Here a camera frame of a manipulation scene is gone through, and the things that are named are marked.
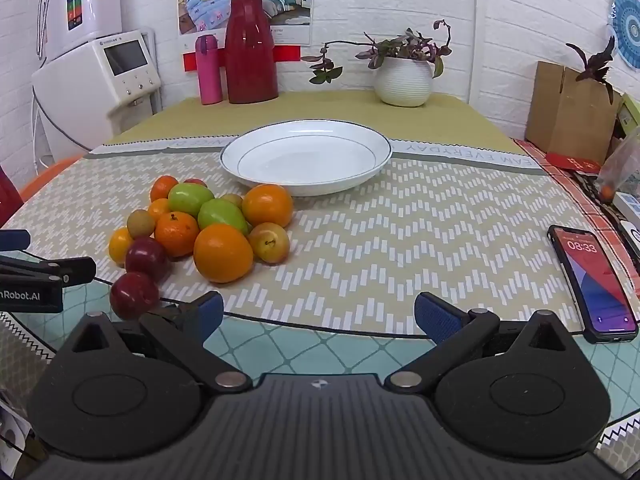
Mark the white plate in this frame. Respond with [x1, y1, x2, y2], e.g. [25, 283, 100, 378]
[220, 119, 393, 197]

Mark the small orange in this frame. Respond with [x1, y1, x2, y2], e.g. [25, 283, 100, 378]
[147, 198, 172, 223]
[150, 175, 180, 202]

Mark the purple leafy plant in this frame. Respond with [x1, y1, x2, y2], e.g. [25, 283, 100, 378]
[565, 36, 617, 106]

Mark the white appliance with screen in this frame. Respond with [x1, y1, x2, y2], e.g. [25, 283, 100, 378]
[31, 27, 163, 163]

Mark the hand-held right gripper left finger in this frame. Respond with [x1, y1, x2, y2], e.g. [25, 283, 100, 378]
[50, 291, 253, 393]

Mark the orange stool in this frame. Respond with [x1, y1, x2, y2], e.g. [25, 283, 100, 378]
[17, 156, 83, 201]

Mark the pink thermos bottle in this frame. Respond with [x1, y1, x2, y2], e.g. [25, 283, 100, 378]
[195, 35, 223, 106]

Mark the stemmed tangerine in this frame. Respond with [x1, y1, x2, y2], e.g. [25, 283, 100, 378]
[154, 211, 201, 259]

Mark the dark red plum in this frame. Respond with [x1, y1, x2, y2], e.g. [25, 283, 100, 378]
[109, 272, 161, 322]
[125, 237, 170, 283]

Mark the blue round wall decoration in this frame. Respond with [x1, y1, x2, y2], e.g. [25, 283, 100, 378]
[607, 0, 640, 71]

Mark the red plastic chair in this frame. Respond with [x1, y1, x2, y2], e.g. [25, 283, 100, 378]
[0, 165, 25, 228]

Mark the red thermos jug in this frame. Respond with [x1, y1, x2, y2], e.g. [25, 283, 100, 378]
[224, 0, 279, 105]

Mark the white and blue box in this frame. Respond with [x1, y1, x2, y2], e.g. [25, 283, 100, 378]
[612, 191, 640, 221]

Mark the printed patchwork tablecloth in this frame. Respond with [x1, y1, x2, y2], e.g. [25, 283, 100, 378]
[0, 91, 640, 461]

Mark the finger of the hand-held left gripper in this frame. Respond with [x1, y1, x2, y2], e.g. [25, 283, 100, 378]
[0, 230, 32, 252]
[0, 255, 97, 287]

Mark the black smartphone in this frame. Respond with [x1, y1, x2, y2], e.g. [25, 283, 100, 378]
[547, 224, 639, 343]

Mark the white wall water purifier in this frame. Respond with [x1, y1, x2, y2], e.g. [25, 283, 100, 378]
[37, 0, 123, 61]

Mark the yellow plum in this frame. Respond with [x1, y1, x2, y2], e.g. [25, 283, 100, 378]
[247, 222, 290, 265]

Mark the wall poster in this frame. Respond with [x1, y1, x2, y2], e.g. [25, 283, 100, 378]
[177, 0, 316, 46]

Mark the yellow orange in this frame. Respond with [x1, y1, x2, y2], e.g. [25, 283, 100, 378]
[108, 227, 135, 267]

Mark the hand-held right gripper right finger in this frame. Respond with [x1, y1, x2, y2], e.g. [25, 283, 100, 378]
[384, 291, 583, 393]

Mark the cardboard box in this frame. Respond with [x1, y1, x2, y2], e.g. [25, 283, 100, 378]
[525, 60, 623, 166]

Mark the large orange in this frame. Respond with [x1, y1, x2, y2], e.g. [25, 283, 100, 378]
[241, 184, 294, 229]
[193, 223, 254, 284]

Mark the clear plastic bag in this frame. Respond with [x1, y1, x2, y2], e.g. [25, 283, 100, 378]
[595, 127, 640, 206]

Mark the small tan plum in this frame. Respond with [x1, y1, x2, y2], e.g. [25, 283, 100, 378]
[127, 209, 156, 239]

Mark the red plaid cloth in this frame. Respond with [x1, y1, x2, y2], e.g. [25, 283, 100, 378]
[515, 137, 640, 311]

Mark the red envelope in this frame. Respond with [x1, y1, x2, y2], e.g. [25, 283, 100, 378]
[545, 151, 603, 175]

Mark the white potted plant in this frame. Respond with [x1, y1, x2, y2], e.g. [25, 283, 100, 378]
[301, 19, 453, 108]

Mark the green jujube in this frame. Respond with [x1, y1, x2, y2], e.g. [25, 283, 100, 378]
[197, 198, 249, 235]
[167, 182, 215, 217]

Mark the green box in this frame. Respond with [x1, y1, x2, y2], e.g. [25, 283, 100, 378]
[616, 92, 640, 138]

